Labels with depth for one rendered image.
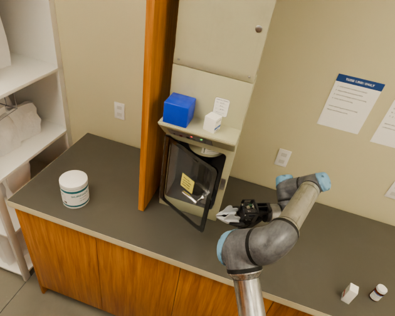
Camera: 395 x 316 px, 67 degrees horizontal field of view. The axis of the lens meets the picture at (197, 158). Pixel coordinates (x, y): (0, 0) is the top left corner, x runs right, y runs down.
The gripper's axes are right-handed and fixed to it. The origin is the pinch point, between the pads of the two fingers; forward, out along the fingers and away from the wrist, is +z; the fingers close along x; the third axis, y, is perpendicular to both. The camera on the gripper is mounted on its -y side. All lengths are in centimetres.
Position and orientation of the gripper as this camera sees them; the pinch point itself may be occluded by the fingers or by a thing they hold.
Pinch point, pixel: (218, 217)
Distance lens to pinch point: 120.7
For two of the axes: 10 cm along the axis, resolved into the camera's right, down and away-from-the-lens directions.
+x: 1.4, 7.4, -6.6
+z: -9.7, -0.2, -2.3
